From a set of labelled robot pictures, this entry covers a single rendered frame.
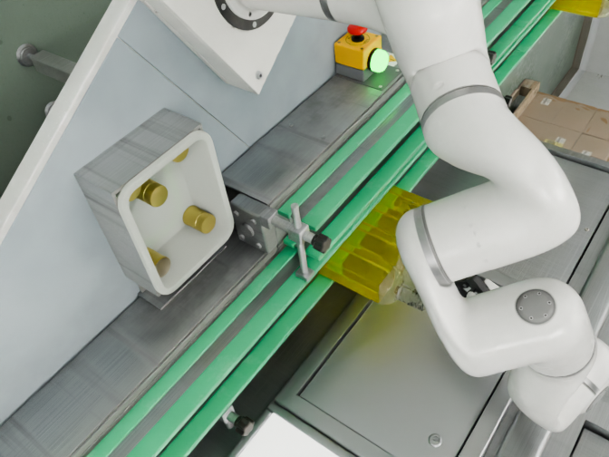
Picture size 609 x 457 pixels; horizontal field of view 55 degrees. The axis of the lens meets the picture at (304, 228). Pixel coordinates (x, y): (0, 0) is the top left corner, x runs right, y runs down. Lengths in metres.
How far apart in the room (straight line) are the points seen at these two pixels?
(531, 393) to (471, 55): 0.41
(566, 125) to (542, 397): 4.74
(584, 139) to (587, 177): 3.81
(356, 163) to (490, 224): 0.52
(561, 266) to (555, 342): 0.71
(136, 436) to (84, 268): 0.25
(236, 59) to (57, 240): 0.36
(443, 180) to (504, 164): 0.92
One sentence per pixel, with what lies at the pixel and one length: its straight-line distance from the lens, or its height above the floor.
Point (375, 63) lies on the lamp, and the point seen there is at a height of 0.84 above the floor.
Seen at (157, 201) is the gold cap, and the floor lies 0.81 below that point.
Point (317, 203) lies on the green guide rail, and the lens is 0.99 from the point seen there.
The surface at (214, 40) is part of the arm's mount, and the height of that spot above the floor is 0.81.
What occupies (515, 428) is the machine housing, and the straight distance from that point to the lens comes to 1.07.
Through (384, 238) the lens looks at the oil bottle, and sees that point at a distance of 1.08.
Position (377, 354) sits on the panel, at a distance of 1.11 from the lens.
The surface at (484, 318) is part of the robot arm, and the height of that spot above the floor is 1.30.
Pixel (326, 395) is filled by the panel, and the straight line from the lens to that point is 1.07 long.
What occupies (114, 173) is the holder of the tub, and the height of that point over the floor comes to 0.80.
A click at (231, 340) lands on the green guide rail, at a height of 0.93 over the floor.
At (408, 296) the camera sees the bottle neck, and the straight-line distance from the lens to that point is 1.02.
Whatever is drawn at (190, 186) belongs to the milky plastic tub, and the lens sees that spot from 0.97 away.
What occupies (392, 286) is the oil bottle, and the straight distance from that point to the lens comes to 1.01.
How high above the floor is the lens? 1.39
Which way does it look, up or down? 28 degrees down
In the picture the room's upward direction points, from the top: 115 degrees clockwise
